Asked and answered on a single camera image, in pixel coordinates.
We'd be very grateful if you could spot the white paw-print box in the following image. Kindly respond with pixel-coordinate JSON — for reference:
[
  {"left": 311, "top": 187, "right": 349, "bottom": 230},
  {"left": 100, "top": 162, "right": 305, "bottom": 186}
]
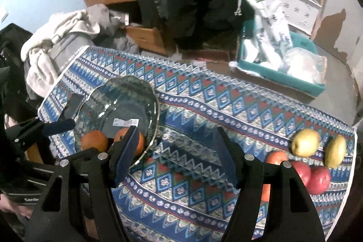
[{"left": 279, "top": 0, "right": 322, "bottom": 34}]

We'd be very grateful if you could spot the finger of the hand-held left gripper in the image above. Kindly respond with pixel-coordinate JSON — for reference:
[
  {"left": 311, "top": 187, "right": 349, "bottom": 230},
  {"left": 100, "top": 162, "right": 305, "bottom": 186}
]
[
  {"left": 58, "top": 94, "right": 86, "bottom": 120},
  {"left": 6, "top": 117, "right": 76, "bottom": 144}
]

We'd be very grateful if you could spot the grey garment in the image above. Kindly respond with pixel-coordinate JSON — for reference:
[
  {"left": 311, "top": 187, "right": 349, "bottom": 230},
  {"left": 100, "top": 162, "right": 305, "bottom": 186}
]
[{"left": 85, "top": 4, "right": 141, "bottom": 55}]

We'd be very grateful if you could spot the orange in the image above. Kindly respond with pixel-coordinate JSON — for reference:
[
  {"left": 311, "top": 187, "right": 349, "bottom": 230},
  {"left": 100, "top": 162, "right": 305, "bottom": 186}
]
[
  {"left": 113, "top": 128, "right": 146, "bottom": 157},
  {"left": 81, "top": 130, "right": 109, "bottom": 152},
  {"left": 261, "top": 151, "right": 289, "bottom": 202}
]

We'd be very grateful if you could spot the blue patterned tablecloth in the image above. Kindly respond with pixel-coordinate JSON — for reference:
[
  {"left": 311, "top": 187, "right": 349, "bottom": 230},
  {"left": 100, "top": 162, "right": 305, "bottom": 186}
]
[{"left": 37, "top": 45, "right": 356, "bottom": 242}]

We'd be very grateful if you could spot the person's left hand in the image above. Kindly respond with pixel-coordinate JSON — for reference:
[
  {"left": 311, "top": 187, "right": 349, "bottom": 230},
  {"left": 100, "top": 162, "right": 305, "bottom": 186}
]
[{"left": 0, "top": 193, "right": 32, "bottom": 218}]

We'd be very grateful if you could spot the red apple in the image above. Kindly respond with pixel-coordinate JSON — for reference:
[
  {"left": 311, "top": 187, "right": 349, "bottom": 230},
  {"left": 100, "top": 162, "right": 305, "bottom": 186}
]
[
  {"left": 291, "top": 161, "right": 312, "bottom": 187},
  {"left": 306, "top": 166, "right": 332, "bottom": 195}
]

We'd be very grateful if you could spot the teal cardboard box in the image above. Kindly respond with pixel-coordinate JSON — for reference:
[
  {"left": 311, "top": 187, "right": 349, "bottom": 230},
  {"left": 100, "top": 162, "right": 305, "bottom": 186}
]
[{"left": 228, "top": 19, "right": 326, "bottom": 96}]

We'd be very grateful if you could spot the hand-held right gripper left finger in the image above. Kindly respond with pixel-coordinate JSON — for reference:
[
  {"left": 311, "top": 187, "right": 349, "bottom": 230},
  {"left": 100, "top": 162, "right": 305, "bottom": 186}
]
[{"left": 24, "top": 125, "right": 139, "bottom": 242}]

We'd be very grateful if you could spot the clear glass plate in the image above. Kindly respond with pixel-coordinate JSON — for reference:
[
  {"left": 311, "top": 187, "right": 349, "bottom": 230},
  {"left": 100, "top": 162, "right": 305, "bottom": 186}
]
[{"left": 73, "top": 75, "right": 161, "bottom": 166}]

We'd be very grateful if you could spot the white printed sack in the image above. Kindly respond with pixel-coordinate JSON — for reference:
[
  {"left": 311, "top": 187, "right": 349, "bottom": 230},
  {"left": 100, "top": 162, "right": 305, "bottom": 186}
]
[{"left": 228, "top": 0, "right": 294, "bottom": 72}]

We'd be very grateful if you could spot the yellow-green pear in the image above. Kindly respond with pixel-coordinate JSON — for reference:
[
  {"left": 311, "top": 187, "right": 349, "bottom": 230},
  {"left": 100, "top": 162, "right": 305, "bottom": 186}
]
[
  {"left": 292, "top": 129, "right": 321, "bottom": 158},
  {"left": 324, "top": 135, "right": 347, "bottom": 169}
]

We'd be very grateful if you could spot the white fleece garment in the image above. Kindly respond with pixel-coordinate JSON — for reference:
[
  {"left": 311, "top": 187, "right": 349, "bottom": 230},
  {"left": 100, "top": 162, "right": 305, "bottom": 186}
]
[{"left": 20, "top": 8, "right": 100, "bottom": 89}]

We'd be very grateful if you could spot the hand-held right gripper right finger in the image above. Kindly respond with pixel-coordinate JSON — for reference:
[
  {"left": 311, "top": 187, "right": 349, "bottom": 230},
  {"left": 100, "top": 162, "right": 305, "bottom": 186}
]
[{"left": 212, "top": 127, "right": 326, "bottom": 242}]

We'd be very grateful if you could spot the clear plastic bag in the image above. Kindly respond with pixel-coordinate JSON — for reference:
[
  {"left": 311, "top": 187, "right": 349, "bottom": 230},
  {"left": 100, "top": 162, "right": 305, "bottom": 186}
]
[{"left": 279, "top": 47, "right": 326, "bottom": 85}]

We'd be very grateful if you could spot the black bag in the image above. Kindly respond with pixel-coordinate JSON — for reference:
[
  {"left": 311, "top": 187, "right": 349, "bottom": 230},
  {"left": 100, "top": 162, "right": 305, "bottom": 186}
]
[{"left": 0, "top": 22, "right": 39, "bottom": 123}]

